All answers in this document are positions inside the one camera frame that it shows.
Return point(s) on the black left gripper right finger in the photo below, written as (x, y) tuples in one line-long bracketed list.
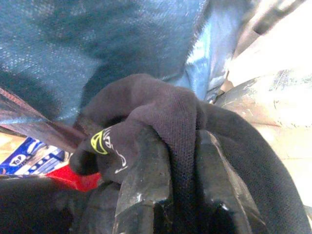
[(219, 180)]

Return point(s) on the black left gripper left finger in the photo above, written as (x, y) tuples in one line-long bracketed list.
[(143, 185)]

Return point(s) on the black garment with yellow logo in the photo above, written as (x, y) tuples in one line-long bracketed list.
[(168, 114)]

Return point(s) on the red and blue detergent package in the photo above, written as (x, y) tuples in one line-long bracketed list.
[(41, 161)]

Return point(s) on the blue woven laundry bag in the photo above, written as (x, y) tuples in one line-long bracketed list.
[(109, 48)]

